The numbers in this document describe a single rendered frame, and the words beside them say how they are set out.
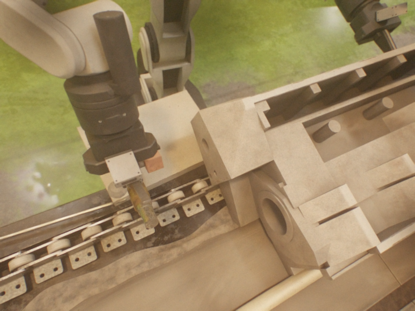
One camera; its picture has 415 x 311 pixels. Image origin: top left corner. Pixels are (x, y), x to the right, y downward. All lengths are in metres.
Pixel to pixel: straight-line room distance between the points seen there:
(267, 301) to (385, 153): 0.41
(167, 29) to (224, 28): 1.29
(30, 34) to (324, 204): 0.51
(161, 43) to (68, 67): 0.75
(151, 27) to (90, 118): 0.75
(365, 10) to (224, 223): 0.62
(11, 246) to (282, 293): 0.56
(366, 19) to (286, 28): 1.72
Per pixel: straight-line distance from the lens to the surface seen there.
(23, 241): 0.72
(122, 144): 0.48
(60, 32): 0.39
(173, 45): 1.14
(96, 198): 0.71
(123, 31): 0.39
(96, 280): 0.70
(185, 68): 1.23
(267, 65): 2.19
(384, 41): 0.88
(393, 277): 0.87
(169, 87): 1.37
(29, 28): 0.41
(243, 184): 0.65
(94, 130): 0.45
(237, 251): 0.70
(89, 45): 0.40
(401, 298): 0.88
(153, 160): 0.57
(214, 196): 0.72
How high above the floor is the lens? 1.42
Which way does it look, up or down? 61 degrees down
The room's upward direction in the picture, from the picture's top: 20 degrees clockwise
